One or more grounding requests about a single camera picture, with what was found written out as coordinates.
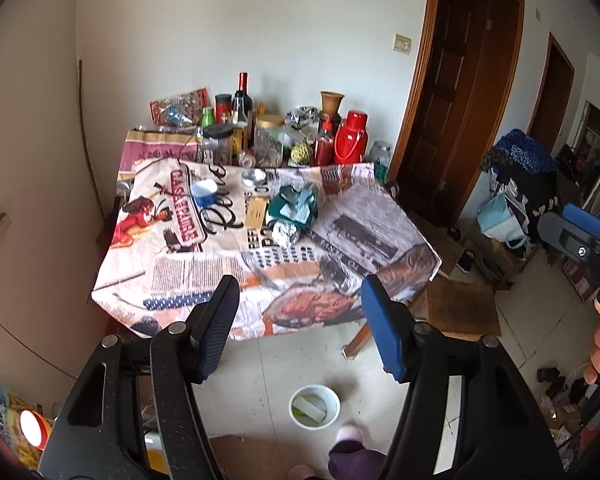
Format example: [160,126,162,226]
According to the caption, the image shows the printed tablecloth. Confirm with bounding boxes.
[91,157,443,341]

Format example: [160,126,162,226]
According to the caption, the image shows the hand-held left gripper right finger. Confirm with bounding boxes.
[361,274,568,480]

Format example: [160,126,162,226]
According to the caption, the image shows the green packet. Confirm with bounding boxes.
[265,182,326,226]

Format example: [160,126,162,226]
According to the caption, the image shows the silver crinkled bag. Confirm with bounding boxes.
[286,106,318,130]

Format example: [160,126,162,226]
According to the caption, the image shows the light blue bag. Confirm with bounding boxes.
[477,194,529,251]

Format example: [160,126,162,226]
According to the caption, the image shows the narrow brown wooden door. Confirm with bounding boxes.
[527,32,576,137]

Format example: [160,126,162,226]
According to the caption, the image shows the red snack bag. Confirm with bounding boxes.
[150,87,213,128]

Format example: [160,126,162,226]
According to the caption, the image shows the person's right leg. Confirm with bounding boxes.
[328,439,387,480]

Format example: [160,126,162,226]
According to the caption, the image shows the wooden table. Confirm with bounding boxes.
[342,320,373,359]

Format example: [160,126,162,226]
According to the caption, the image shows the red sauce bottle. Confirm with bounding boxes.
[314,119,335,166]

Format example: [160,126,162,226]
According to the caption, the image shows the tan card box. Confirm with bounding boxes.
[243,195,268,231]

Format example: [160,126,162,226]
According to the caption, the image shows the blue patterned cloth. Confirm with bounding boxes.
[482,129,558,175]

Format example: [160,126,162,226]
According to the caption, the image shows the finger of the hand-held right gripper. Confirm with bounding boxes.
[564,203,600,242]
[536,211,597,267]

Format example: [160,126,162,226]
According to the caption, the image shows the glass jar with tan lid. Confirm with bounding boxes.
[254,114,286,168]

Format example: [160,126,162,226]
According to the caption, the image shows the foil ball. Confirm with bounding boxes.
[270,221,303,247]

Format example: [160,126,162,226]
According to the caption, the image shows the red thermos flask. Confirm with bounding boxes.
[333,111,369,165]

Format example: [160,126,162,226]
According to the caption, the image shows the brown clay vase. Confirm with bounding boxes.
[320,91,345,117]

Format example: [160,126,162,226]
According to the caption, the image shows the woven printed sack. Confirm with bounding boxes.
[120,129,203,173]

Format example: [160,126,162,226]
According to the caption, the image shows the glass jar with black lid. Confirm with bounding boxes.
[201,124,234,166]

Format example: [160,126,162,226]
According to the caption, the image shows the blue and white cup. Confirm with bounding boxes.
[190,179,219,208]

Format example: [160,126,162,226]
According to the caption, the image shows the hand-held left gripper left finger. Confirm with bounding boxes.
[39,274,241,480]

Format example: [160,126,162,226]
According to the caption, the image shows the clear glass bottle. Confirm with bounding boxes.
[229,97,248,128]

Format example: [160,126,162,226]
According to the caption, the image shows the white plastic bucket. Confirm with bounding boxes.
[288,385,341,430]

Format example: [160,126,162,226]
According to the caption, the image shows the dark wine bottle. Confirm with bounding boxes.
[232,72,255,128]

